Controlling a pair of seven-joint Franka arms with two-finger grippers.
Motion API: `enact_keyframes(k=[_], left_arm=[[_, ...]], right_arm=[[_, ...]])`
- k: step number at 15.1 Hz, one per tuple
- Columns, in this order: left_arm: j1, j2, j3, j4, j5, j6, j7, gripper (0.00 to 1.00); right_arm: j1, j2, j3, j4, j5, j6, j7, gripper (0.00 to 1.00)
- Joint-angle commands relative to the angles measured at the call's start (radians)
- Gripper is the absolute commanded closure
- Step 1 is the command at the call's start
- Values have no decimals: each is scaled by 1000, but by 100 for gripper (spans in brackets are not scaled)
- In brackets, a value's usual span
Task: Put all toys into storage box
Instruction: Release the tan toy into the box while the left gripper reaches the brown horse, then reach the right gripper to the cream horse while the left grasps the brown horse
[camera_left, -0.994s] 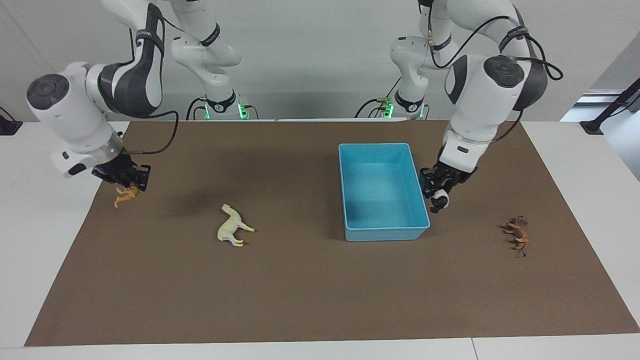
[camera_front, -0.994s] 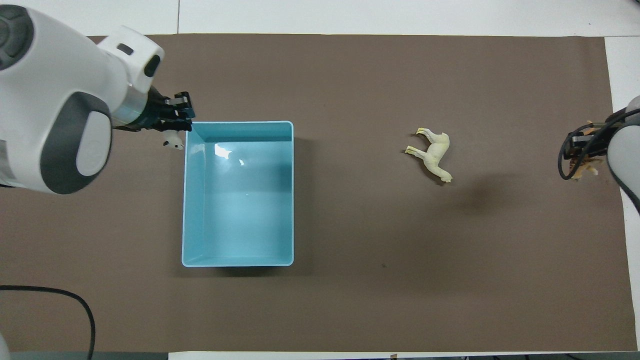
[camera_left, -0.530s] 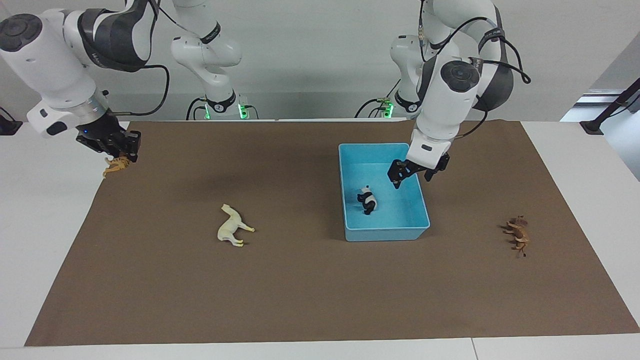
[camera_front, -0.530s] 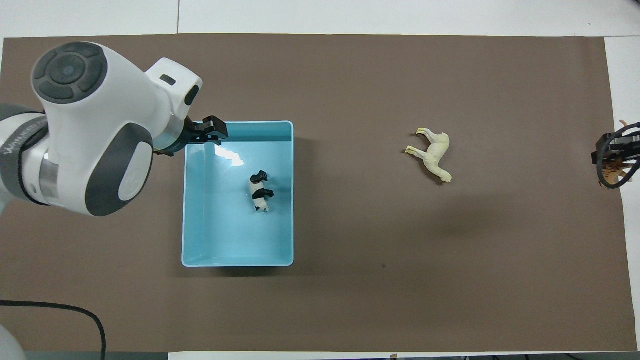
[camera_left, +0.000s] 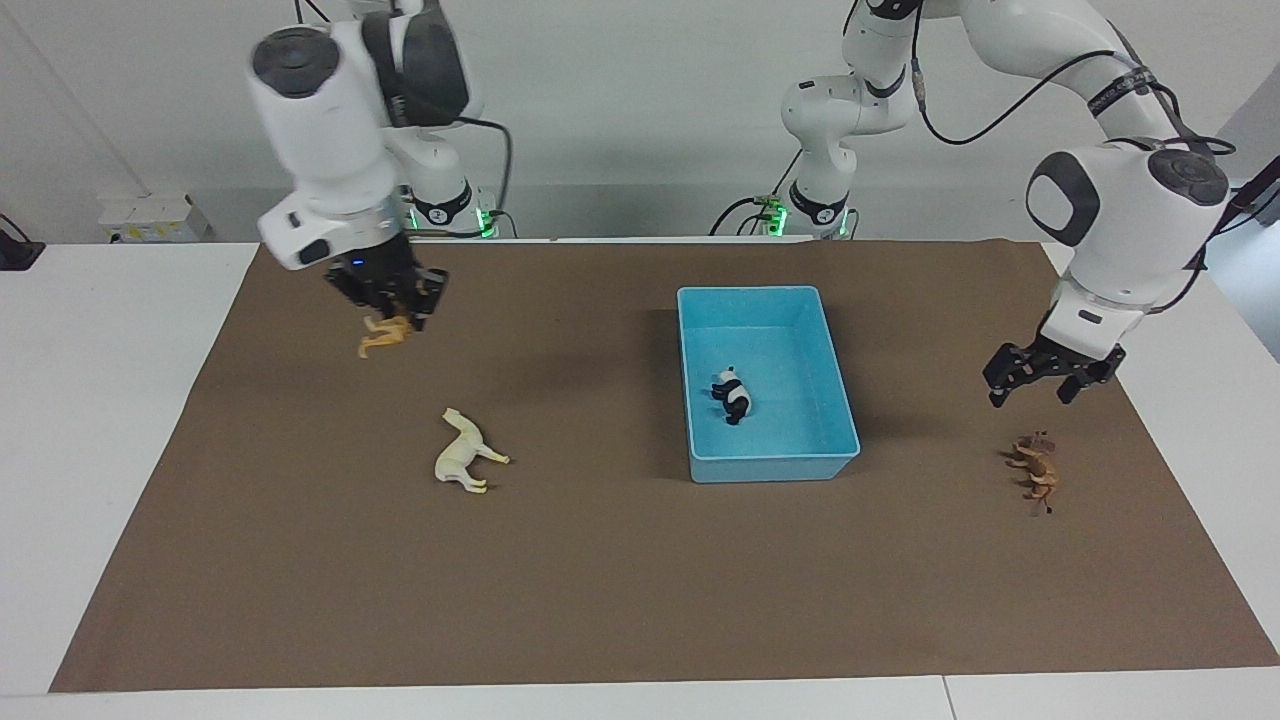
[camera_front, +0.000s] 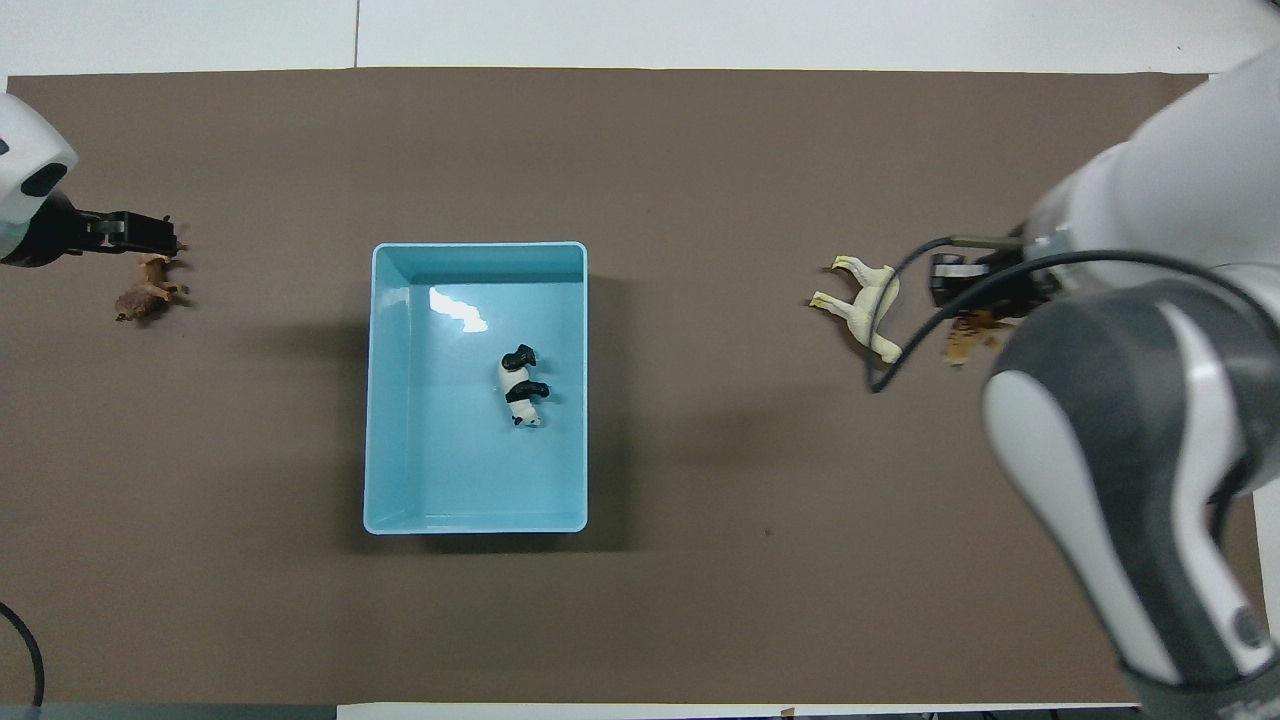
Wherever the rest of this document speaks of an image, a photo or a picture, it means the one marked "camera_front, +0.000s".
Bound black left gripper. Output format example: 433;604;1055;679
0;189;189;269

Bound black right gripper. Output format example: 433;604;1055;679
929;252;1063;323

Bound orange striped tiger toy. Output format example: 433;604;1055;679
944;309;1019;368

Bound brown lion toy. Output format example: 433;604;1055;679
113;254;191;325

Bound cream horse toy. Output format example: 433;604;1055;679
808;254;904;365

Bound black white panda toy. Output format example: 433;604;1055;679
497;343;553;430

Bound light blue storage box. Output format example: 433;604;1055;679
362;241;590;537

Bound brown table mat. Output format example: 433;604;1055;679
0;67;1280;707

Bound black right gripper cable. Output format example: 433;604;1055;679
866;236;1280;395

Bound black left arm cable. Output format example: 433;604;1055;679
0;599;47;707

